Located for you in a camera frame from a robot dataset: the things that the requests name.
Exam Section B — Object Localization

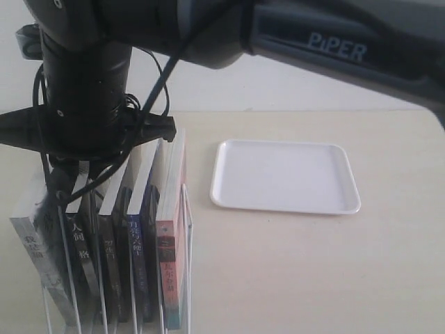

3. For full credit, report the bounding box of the white plastic tray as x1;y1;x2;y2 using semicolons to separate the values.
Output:
209;139;362;215

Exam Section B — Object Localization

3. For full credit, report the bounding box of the dark brown book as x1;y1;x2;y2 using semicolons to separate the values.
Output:
99;160;129;322

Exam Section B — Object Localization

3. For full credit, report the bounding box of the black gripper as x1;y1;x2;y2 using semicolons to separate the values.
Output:
1;36;175;161

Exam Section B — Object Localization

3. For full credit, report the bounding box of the white wire book rack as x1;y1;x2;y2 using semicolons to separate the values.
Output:
62;184;193;333

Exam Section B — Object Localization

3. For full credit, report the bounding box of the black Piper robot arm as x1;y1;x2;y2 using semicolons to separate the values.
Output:
1;1;444;161

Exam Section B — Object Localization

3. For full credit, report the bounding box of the pink red book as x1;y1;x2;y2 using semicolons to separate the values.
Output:
156;128;186;330

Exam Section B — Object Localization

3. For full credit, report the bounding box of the black cable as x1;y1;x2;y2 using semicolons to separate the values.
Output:
31;0;258;206

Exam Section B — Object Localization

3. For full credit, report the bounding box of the grey marbled book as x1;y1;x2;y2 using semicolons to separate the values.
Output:
9;172;76;326

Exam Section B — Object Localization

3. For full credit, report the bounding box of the black book white title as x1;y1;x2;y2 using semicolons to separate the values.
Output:
64;163;105;314

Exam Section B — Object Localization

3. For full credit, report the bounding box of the blue book orange moon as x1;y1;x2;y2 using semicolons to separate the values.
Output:
127;140;162;323

